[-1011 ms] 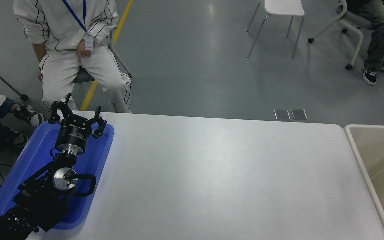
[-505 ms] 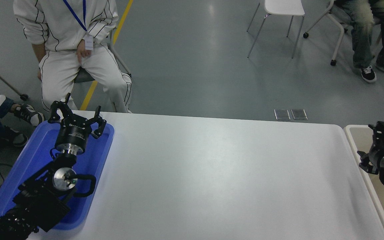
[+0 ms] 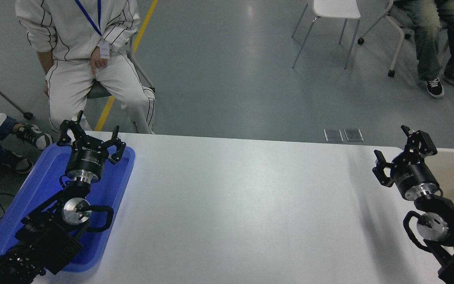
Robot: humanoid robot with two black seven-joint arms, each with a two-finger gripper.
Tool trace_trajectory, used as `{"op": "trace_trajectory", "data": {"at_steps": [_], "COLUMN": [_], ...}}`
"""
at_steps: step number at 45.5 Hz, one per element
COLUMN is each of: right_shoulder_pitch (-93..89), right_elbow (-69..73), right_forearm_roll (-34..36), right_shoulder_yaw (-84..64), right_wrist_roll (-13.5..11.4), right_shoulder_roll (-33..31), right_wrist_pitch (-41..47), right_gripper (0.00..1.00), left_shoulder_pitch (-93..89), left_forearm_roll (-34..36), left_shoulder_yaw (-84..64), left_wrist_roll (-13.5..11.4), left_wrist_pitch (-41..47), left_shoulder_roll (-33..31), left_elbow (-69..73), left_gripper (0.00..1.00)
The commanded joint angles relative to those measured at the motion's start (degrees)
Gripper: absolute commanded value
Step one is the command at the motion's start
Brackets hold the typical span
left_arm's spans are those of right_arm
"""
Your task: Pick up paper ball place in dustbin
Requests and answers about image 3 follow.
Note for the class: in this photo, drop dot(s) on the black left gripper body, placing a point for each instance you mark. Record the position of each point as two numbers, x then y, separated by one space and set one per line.
87 159

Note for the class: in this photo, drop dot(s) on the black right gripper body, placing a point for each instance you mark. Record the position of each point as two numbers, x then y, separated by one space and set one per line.
412 173

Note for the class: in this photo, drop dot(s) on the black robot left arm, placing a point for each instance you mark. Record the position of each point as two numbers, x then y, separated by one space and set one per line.
49 236

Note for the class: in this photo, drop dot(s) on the person's right forearm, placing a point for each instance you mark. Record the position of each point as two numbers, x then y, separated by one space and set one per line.
45 65

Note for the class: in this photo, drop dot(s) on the person's right hand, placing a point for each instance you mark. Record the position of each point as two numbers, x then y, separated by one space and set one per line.
47 88

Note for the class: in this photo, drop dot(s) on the person's left hand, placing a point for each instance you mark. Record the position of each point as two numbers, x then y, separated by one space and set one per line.
99 63

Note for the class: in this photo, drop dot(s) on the grey stool with metal legs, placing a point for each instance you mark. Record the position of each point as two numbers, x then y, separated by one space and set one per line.
95 91

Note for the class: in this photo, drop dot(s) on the silver floor outlet plate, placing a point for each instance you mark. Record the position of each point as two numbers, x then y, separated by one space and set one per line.
333 135
353 135

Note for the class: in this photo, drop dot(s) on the person in white suit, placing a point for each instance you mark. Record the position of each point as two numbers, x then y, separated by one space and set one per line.
77 79

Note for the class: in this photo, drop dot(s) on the blue plastic tray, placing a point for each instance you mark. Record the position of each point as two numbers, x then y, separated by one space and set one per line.
34 197

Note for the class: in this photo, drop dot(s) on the grey chair with caster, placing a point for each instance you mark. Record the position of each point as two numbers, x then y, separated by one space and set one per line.
2 96

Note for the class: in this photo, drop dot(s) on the white rolling chair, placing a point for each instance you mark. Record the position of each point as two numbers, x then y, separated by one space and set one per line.
398 43

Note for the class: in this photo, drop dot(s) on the person in dark clothes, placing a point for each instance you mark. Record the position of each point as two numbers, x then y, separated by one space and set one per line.
428 39

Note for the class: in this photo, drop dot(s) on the white chair with metal legs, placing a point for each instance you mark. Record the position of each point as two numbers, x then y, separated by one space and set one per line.
335 8

